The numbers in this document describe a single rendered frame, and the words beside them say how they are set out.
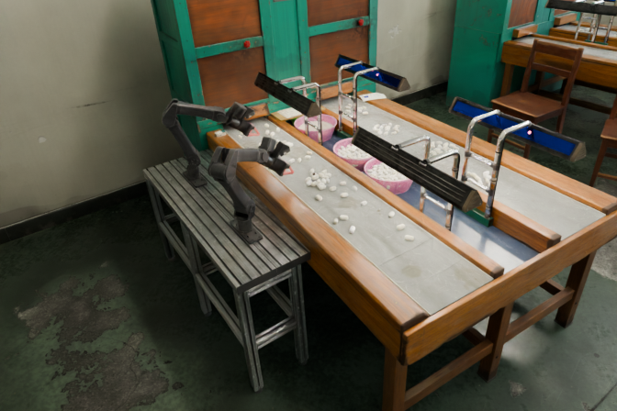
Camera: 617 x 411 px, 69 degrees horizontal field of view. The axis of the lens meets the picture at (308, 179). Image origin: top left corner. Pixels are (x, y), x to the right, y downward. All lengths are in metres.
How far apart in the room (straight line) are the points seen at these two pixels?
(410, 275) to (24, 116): 2.70
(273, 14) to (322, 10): 0.35
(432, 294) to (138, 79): 2.64
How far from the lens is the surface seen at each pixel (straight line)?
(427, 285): 1.67
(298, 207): 2.00
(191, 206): 2.30
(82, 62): 3.46
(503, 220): 2.07
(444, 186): 1.56
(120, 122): 3.62
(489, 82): 4.82
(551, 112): 4.01
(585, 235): 2.12
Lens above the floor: 1.88
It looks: 31 degrees down
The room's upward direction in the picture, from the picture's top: 4 degrees counter-clockwise
